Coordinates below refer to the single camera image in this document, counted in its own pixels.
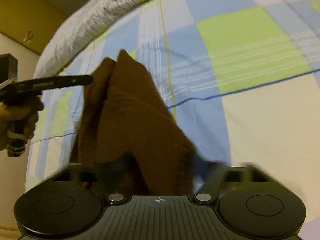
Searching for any brown knit sweater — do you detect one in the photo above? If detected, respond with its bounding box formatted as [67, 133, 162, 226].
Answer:
[70, 50, 195, 196]

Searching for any person left hand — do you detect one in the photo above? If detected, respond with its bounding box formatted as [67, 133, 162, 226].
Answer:
[0, 97, 44, 151]

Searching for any white striped quilt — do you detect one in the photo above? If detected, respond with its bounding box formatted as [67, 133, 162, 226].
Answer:
[33, 0, 186, 79]

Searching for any checkered bed sheet mattress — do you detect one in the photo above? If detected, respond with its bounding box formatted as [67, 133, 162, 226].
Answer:
[35, 0, 319, 239]

